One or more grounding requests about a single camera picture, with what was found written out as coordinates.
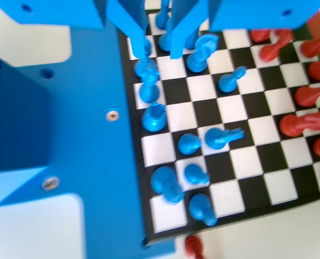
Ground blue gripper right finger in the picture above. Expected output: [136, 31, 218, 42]
[170, 0, 209, 59]

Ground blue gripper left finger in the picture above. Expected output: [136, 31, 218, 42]
[105, 0, 151, 59]

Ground blue chess rook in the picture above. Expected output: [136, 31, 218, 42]
[142, 101, 167, 133]

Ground blue chess pawn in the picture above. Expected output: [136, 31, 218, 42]
[217, 66, 247, 93]
[155, 0, 172, 30]
[177, 133, 203, 156]
[188, 193, 219, 227]
[159, 29, 174, 52]
[183, 163, 210, 186]
[185, 28, 201, 51]

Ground chessboard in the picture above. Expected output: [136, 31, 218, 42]
[118, 0, 320, 247]

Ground blue chess knight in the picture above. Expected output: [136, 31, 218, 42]
[186, 33, 220, 73]

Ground red chess bishop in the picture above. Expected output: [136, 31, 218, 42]
[299, 29, 320, 59]
[294, 83, 320, 108]

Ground blue base mounting plate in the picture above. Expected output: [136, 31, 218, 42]
[0, 25, 176, 259]

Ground red chess rook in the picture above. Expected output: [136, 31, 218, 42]
[307, 12, 320, 41]

